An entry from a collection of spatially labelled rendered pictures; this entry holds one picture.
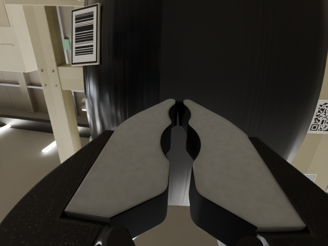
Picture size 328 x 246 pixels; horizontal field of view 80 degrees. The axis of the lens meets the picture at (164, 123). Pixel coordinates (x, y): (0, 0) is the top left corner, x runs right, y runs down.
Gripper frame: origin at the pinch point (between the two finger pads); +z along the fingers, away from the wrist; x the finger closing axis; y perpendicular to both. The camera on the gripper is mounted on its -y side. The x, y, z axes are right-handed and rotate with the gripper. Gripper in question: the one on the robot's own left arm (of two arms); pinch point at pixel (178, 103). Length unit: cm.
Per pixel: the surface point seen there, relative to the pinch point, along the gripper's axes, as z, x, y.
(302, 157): 24.7, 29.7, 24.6
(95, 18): 11.5, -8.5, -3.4
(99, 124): 8.7, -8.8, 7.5
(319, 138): 25.3, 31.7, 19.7
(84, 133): 469, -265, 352
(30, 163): 330, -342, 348
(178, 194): 7.9, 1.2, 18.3
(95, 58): 9.7, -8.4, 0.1
